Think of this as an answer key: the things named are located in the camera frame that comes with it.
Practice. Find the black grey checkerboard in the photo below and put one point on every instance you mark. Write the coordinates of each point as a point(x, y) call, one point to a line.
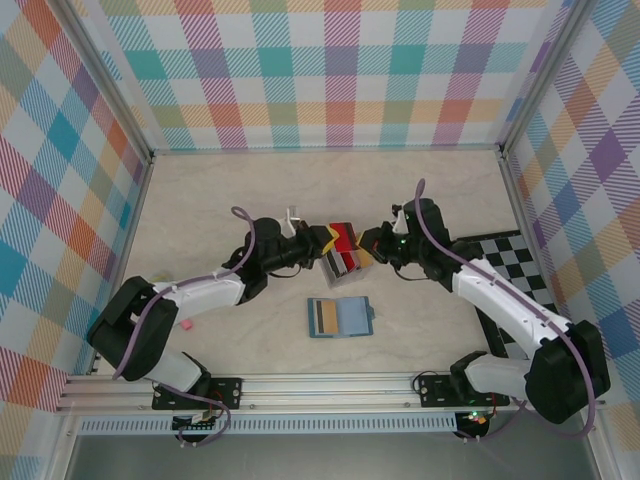
point(520, 260)

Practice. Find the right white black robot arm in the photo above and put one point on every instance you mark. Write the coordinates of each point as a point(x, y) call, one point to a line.
point(565, 375)

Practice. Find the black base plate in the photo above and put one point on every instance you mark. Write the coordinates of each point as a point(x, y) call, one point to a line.
point(432, 391)
point(229, 392)

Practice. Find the grey card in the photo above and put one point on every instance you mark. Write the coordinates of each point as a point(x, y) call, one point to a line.
point(336, 265)

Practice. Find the blue leather card holder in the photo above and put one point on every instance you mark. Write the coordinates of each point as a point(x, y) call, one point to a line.
point(355, 320)

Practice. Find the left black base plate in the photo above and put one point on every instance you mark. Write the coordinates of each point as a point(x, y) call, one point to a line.
point(229, 392)

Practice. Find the pink eraser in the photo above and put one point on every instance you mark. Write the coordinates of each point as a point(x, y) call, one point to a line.
point(186, 325)

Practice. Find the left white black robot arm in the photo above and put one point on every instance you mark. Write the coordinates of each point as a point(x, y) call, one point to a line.
point(130, 330)

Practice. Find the long aluminium base rail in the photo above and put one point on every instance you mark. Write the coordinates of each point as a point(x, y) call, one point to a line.
point(325, 392)

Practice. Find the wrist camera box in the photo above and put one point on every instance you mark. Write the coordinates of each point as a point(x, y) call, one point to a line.
point(291, 217)
point(400, 225)

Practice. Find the aluminium side rail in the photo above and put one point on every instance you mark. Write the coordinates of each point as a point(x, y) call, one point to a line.
point(131, 225)
point(514, 195)

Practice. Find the gold card black stripe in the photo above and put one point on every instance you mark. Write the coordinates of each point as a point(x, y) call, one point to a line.
point(330, 317)

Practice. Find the red card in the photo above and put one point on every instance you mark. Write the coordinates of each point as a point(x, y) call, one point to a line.
point(352, 260)
point(340, 229)

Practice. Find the small circuit board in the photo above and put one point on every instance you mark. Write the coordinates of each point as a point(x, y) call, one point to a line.
point(200, 419)
point(475, 417)

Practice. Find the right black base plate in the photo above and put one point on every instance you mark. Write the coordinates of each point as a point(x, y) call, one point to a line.
point(432, 391)

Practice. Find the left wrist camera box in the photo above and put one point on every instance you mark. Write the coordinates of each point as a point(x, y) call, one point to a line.
point(291, 217)

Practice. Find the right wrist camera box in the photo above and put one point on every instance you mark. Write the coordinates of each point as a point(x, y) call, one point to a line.
point(400, 225)

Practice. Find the thin aluminium wall rail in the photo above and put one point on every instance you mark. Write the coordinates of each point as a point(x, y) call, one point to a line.
point(325, 150)

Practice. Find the aluminium frame post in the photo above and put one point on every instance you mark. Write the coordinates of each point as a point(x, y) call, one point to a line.
point(545, 75)
point(107, 80)

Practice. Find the clear acrylic card stand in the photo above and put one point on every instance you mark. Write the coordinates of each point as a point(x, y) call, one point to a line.
point(345, 281)

